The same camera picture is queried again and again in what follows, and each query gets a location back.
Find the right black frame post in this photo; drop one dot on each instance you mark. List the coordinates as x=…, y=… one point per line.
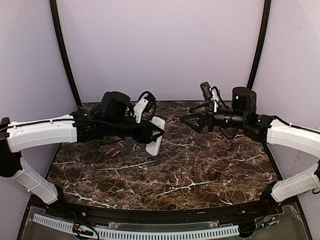
x=260, y=43

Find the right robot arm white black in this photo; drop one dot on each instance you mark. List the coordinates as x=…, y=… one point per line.
x=267, y=129

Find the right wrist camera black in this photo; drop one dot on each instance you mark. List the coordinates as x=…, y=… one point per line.
x=206, y=90

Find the white slotted cable duct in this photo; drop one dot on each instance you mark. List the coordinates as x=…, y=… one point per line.
x=134, y=231

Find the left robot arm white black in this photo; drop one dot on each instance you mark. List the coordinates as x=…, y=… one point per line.
x=115, y=116

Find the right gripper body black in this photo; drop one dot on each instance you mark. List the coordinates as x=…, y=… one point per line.
x=204, y=120

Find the black front rail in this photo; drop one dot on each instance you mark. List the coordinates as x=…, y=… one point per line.
x=239, y=213

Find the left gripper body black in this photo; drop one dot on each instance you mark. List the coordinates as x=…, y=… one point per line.
x=149, y=132

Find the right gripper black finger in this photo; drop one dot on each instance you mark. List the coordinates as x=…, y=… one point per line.
x=204, y=107
x=193, y=120

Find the white remote control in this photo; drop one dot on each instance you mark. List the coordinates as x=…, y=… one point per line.
x=153, y=148

